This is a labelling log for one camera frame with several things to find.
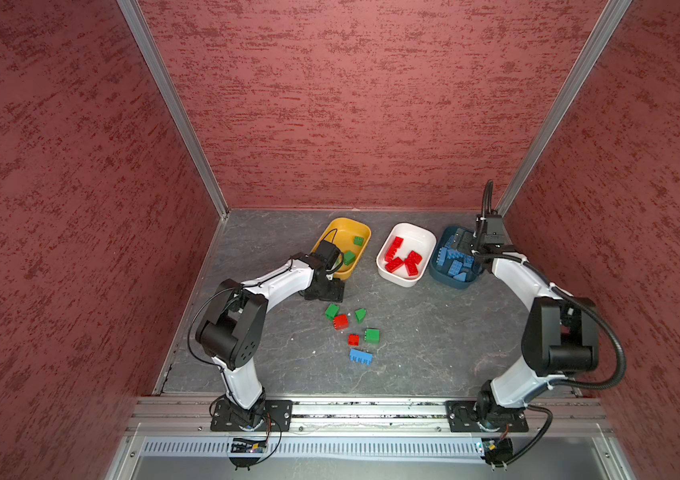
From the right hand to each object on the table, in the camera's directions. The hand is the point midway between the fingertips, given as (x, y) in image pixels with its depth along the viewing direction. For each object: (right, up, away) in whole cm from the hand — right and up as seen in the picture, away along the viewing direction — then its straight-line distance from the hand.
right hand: (466, 244), depth 94 cm
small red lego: (-37, -29, -7) cm, 47 cm away
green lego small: (-34, -22, -4) cm, 41 cm away
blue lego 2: (0, -9, +9) cm, 13 cm away
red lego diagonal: (-22, -2, +12) cm, 25 cm away
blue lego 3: (-5, -4, +10) cm, 12 cm away
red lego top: (-14, -3, +13) cm, 19 cm away
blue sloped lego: (0, -11, +4) cm, 11 cm away
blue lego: (-35, -31, -12) cm, 48 cm away
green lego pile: (-43, -21, -4) cm, 48 cm away
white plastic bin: (-17, -3, +13) cm, 22 cm away
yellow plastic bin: (-37, +2, +17) cm, 40 cm away
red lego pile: (-16, -8, +9) cm, 20 cm away
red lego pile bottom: (-40, -24, -4) cm, 47 cm away
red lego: (-22, -8, +9) cm, 25 cm away
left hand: (-44, -18, -2) cm, 47 cm away
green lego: (-38, -5, +10) cm, 39 cm away
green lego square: (-31, -27, -8) cm, 42 cm away
